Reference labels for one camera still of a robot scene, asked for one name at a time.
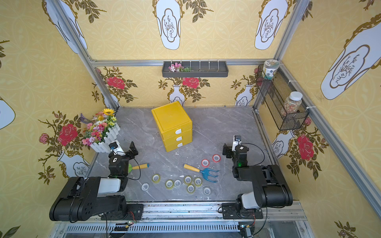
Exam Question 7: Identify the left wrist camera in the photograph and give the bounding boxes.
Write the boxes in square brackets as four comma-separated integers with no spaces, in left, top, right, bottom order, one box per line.
[109,140,125,156]

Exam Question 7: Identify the blue rake with yellow handle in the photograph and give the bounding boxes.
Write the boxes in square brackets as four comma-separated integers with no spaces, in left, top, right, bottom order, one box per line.
[184,164,218,183]

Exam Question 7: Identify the jar with white lid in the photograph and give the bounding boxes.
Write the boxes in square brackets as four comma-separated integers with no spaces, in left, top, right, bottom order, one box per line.
[281,91,303,116]

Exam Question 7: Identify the clear tape roll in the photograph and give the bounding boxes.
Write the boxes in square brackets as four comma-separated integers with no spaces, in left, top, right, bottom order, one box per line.
[141,183,149,191]
[174,179,182,187]
[203,187,211,195]

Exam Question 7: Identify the yellow three-drawer cabinet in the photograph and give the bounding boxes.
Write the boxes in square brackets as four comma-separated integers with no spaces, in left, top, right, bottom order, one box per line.
[151,101,192,152]

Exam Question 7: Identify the flowers in white fence planter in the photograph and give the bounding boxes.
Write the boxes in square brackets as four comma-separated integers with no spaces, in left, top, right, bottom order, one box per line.
[80,108,120,153]

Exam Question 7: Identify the grey wall shelf tray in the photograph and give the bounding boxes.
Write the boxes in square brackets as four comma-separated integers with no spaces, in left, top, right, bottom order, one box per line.
[162,59,229,78]

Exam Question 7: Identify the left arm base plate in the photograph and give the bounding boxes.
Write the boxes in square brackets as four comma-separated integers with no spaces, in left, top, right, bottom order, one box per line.
[101,203,144,221]

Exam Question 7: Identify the green trowel with yellow handle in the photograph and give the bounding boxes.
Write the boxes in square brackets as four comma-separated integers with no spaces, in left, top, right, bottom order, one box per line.
[128,163,149,173]

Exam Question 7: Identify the yellow tape roll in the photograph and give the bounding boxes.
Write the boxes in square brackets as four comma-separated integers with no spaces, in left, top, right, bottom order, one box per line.
[152,174,161,183]
[165,179,174,189]
[194,177,202,187]
[184,176,192,185]
[187,184,195,194]

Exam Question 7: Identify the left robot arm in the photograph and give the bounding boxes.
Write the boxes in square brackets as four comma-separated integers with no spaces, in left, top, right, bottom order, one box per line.
[49,140,143,223]

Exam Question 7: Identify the clear tape roll right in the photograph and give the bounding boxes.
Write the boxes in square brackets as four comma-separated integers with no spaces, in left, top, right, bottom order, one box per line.
[203,187,211,195]

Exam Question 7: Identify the red tape roll right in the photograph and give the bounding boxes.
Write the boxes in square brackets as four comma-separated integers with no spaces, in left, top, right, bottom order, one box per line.
[212,154,221,163]

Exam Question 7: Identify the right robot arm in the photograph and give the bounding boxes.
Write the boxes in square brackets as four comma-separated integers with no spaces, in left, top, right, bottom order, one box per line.
[222,144,293,212]

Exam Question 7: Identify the red tape roll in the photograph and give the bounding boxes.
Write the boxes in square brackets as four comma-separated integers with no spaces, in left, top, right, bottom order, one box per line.
[212,154,221,163]
[201,159,210,168]

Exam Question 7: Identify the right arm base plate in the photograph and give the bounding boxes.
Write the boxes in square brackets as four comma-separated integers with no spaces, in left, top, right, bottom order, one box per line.
[217,203,264,220]

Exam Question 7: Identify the clear tape roll left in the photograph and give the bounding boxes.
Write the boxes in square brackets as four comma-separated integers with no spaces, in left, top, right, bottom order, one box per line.
[141,183,149,191]

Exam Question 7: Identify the black wire wall basket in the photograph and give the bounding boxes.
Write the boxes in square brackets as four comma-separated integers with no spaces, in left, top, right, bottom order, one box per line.
[253,65,309,131]

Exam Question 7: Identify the clear tape roll middle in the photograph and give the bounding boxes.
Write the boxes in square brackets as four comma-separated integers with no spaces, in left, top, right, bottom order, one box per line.
[174,179,182,187]

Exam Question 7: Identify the red tape roll left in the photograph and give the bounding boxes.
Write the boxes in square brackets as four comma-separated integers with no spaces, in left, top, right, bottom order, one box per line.
[201,159,210,168]

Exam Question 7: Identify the jar with green label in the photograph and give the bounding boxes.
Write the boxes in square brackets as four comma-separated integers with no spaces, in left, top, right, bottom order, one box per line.
[263,59,280,80]

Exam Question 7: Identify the pink flowers in tray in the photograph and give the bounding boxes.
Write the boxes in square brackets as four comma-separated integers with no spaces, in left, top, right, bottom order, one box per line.
[168,62,191,72]

